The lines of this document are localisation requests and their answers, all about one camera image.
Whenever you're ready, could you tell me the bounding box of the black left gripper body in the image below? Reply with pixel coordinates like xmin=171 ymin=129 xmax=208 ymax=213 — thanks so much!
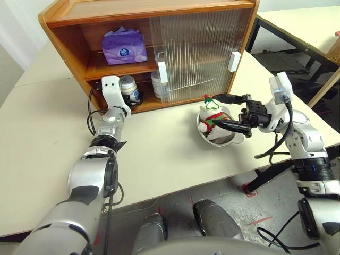
xmin=124 ymin=95 xmax=139 ymax=107

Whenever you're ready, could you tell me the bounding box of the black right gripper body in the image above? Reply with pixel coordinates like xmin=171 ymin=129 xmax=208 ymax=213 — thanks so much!
xmin=237 ymin=93 xmax=271 ymax=128

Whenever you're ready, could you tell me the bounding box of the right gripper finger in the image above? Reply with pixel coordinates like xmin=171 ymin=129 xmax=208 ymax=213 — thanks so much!
xmin=214 ymin=93 xmax=247 ymax=106
xmin=214 ymin=119 xmax=252 ymax=138

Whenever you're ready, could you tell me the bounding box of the metal bowl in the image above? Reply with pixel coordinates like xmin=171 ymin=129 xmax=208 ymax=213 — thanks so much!
xmin=196 ymin=105 xmax=245 ymax=147

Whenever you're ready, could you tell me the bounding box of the white snowman plush toy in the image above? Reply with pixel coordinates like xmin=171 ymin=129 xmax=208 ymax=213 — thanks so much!
xmin=198 ymin=93 xmax=232 ymax=141

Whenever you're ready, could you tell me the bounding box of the white sliding door handle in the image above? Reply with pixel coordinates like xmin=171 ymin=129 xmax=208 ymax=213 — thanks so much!
xmin=157 ymin=61 xmax=168 ymax=83
xmin=228 ymin=52 xmax=241 ymax=72

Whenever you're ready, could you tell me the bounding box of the ribbed clear sliding door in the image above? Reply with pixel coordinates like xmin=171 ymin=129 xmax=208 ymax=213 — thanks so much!
xmin=148 ymin=12 xmax=241 ymax=105
xmin=152 ymin=7 xmax=253 ymax=104

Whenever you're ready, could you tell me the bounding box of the wooden cabinet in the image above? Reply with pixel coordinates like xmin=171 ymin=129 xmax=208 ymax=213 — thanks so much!
xmin=37 ymin=0 xmax=260 ymax=114

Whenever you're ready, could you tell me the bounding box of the white plastic container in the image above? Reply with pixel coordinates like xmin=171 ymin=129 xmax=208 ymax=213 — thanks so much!
xmin=150 ymin=70 xmax=170 ymax=100

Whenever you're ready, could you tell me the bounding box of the purple tissue pack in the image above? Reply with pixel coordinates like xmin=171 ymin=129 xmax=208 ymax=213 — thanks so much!
xmin=102 ymin=25 xmax=148 ymax=66

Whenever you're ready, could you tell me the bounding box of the black table leg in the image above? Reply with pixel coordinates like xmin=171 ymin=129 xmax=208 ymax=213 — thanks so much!
xmin=244 ymin=158 xmax=296 ymax=195

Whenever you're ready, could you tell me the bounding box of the light wooden beam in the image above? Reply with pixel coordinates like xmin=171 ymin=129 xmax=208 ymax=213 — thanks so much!
xmin=309 ymin=67 xmax=340 ymax=108

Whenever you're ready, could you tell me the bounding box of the grey rounded robot leg shell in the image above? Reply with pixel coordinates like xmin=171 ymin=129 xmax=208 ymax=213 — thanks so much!
xmin=132 ymin=214 xmax=168 ymax=255
xmin=192 ymin=199 xmax=245 ymax=241

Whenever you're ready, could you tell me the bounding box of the wicker basket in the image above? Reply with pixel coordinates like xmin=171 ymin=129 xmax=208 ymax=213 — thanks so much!
xmin=325 ymin=33 xmax=340 ymax=67

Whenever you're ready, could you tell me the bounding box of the grey robot torso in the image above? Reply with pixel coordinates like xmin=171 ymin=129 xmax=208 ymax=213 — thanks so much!
xmin=159 ymin=235 xmax=293 ymax=255

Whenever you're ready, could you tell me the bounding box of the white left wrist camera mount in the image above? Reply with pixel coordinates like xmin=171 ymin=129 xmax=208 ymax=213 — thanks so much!
xmin=101 ymin=75 xmax=133 ymax=115

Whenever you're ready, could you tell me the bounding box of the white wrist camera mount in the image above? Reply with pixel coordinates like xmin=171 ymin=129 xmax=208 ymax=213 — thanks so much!
xmin=259 ymin=71 xmax=293 ymax=133
xmin=101 ymin=75 xmax=133 ymax=115

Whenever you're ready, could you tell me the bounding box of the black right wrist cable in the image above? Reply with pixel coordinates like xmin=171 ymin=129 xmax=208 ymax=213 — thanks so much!
xmin=254 ymin=99 xmax=294 ymax=165

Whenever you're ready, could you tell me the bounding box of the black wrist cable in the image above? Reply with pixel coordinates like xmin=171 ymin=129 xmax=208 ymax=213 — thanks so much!
xmin=87 ymin=81 xmax=107 ymax=135
xmin=254 ymin=99 xmax=294 ymax=165

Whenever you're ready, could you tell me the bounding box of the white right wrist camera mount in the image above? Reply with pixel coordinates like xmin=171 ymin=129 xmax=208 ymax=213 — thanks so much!
xmin=259 ymin=71 xmax=293 ymax=133

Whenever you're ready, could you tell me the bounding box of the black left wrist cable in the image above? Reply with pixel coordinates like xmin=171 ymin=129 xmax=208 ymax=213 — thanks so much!
xmin=87 ymin=81 xmax=107 ymax=135

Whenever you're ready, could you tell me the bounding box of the black left upper arm cable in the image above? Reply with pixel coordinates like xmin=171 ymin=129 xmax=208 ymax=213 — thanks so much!
xmin=102 ymin=150 xmax=125 ymax=255

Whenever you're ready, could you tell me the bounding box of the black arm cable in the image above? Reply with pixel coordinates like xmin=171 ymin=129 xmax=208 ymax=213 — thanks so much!
xmin=102 ymin=150 xmax=125 ymax=255
xmin=256 ymin=212 xmax=302 ymax=249

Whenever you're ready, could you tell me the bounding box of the beige table with black frame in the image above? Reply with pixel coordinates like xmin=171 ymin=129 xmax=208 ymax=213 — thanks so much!
xmin=244 ymin=10 xmax=340 ymax=78

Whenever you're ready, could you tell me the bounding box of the black right upper arm cable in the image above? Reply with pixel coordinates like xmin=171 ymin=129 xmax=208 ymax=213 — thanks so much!
xmin=256 ymin=212 xmax=302 ymax=249

